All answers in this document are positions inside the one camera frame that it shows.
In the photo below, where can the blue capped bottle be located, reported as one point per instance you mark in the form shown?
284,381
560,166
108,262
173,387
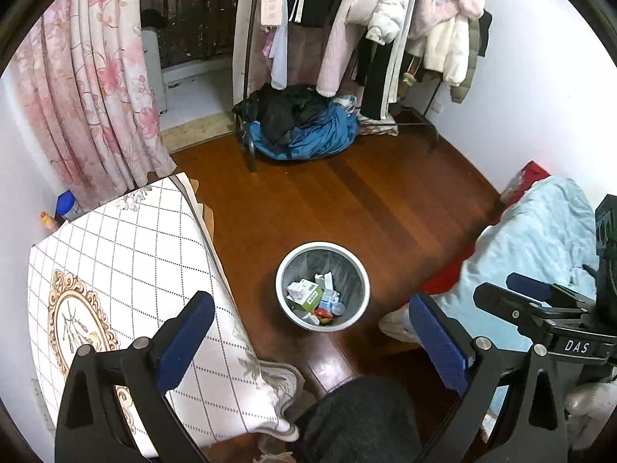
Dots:
67,206

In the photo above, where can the white round trash bin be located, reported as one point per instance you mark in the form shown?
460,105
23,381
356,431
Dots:
343,278

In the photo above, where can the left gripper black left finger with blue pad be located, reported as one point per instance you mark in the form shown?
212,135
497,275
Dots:
91,426

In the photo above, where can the green paper card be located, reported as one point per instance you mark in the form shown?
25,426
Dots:
310,297

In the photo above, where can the light blue duvet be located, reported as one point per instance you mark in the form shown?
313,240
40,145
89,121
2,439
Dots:
548,235

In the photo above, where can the pink hanging coat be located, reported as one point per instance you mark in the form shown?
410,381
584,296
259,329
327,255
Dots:
343,39

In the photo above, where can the black clothes pile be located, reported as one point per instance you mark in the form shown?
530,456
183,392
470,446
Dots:
279,112

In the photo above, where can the dark trouser knee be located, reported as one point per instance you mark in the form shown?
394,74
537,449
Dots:
370,419

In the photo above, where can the black clothes rack frame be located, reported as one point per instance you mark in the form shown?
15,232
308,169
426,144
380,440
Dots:
241,82

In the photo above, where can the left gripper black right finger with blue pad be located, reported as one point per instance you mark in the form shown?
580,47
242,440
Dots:
531,424

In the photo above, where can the white carton box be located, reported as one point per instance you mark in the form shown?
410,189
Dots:
295,289

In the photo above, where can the red small box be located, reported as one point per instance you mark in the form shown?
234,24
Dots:
324,317

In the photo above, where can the white air purifier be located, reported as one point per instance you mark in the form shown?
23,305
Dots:
151,52

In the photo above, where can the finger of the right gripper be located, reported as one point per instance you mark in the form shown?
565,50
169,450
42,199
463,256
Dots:
528,317
540,286

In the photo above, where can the pink floral curtain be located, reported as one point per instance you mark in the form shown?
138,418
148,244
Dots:
83,87

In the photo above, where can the white patterned tablecloth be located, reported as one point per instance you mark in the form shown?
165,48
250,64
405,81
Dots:
118,273

